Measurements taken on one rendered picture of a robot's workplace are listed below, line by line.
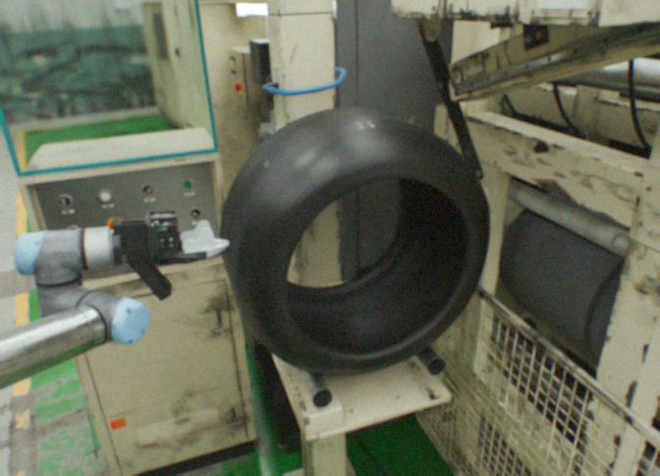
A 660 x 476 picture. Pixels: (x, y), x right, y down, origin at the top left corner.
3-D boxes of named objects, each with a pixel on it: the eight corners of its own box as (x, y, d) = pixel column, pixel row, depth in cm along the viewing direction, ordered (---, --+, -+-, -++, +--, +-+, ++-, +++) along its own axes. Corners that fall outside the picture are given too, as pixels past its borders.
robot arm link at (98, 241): (88, 277, 88) (92, 256, 95) (116, 274, 90) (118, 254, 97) (83, 238, 85) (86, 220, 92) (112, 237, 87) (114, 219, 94)
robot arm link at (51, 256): (27, 271, 91) (20, 227, 89) (92, 265, 95) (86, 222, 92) (17, 288, 84) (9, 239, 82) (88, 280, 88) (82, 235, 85)
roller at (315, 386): (278, 323, 137) (272, 311, 135) (293, 316, 138) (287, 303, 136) (316, 412, 107) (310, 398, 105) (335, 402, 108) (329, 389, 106)
